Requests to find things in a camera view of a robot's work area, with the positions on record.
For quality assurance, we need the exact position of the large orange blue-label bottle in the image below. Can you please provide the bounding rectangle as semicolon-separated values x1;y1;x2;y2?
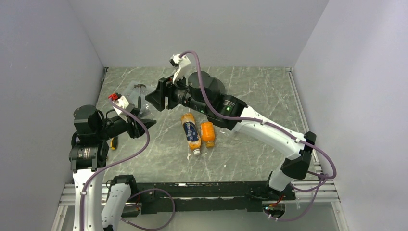
181;112;202;155

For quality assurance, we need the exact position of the clear plastic tray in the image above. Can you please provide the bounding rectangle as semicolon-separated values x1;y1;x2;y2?
122;80;155;106

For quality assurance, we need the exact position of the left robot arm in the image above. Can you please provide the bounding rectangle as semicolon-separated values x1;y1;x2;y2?
69;105;156;231

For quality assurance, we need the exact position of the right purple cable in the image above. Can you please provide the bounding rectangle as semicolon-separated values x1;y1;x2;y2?
178;50;337;223

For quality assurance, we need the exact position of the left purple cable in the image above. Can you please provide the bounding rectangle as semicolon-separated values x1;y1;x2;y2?
78;97;176;231

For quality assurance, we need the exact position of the black base frame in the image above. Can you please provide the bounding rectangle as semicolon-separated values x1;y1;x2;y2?
106;174;296;215

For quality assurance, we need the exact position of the aluminium rail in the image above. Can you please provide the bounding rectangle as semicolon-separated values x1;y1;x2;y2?
58;181;340;206

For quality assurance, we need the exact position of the small hammer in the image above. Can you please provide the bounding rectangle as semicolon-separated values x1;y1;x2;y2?
134;84;146;110

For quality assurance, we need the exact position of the white-label water bottle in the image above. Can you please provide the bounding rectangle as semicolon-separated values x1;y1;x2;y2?
219;128;234;137

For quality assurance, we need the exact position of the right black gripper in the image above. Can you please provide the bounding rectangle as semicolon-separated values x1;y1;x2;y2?
145;69;210;115

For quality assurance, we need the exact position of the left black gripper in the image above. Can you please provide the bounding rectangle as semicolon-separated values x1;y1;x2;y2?
96;106;156;140

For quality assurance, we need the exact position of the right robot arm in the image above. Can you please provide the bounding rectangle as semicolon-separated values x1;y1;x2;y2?
145;71;316;200

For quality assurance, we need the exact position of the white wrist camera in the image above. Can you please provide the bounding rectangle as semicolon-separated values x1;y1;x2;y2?
169;54;191;85
108;93;133;112

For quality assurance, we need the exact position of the clear plastic bottle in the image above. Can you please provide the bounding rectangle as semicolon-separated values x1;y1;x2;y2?
138;102;154;119

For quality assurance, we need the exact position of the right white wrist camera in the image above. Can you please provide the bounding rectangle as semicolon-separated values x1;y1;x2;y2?
169;54;191;85

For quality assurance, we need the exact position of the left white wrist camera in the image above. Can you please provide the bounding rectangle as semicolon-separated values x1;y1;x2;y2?
108;93;133;112

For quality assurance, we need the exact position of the small orange juice bottle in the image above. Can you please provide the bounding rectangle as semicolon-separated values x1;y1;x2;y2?
201;122;215;148

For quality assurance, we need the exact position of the purple cable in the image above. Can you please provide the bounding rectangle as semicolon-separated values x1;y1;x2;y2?
78;97;176;231
178;50;337;223

